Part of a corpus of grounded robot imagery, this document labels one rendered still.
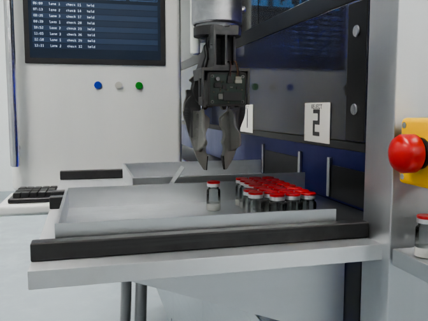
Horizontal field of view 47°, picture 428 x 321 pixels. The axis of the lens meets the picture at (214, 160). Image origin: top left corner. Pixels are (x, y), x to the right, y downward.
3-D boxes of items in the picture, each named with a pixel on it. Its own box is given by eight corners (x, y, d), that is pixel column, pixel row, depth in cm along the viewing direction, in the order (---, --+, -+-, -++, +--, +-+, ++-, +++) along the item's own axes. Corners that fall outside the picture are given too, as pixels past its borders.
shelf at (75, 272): (253, 178, 129) (253, 171, 129) (438, 255, 61) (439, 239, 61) (61, 185, 117) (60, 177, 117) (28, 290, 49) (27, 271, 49)
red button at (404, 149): (413, 169, 53) (415, 132, 53) (439, 174, 50) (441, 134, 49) (382, 171, 52) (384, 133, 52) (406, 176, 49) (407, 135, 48)
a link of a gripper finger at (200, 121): (193, 172, 71) (199, 107, 71) (185, 167, 77) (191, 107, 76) (213, 173, 72) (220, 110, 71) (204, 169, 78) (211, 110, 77)
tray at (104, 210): (265, 199, 88) (265, 179, 88) (335, 235, 63) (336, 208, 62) (66, 209, 80) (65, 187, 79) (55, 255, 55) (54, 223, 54)
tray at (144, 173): (260, 173, 124) (260, 159, 123) (304, 189, 99) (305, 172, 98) (122, 178, 115) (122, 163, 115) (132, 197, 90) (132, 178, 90)
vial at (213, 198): (218, 208, 79) (218, 181, 79) (221, 211, 77) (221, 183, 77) (205, 209, 79) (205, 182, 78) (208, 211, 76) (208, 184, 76)
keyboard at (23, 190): (161, 189, 145) (161, 181, 145) (167, 197, 132) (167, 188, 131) (16, 194, 137) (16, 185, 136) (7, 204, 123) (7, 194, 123)
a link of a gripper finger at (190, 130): (181, 135, 75) (187, 78, 74) (179, 135, 76) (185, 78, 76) (211, 139, 76) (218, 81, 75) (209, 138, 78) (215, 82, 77)
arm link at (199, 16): (186, 2, 76) (237, 4, 78) (187, 32, 76) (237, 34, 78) (197, -10, 68) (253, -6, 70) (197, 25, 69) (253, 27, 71)
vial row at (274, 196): (246, 204, 83) (246, 176, 82) (287, 228, 66) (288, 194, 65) (233, 204, 82) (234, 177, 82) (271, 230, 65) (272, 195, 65)
